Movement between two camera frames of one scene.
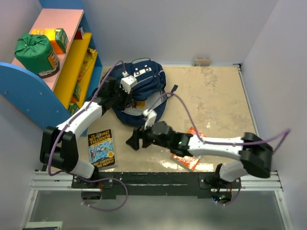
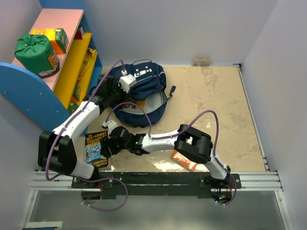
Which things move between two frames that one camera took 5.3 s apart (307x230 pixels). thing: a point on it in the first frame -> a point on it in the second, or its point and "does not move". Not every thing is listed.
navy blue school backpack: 150,93 does not move
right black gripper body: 148,137 -> 114,146
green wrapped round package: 35,53 does not move
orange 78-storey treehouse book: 190,162 does not move
